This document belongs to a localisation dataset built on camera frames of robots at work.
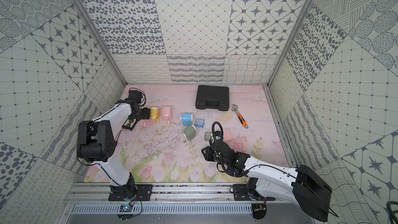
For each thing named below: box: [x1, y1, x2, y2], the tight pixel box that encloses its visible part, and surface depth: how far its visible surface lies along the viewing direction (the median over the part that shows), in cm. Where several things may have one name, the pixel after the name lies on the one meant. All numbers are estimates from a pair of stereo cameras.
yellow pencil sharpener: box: [150, 106, 161, 124], surface depth 97 cm
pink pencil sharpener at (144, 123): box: [138, 118, 154, 128], surface depth 100 cm
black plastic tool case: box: [195, 85, 230, 111], surface depth 110 cm
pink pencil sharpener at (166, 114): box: [161, 105, 173, 124], surface depth 100 cm
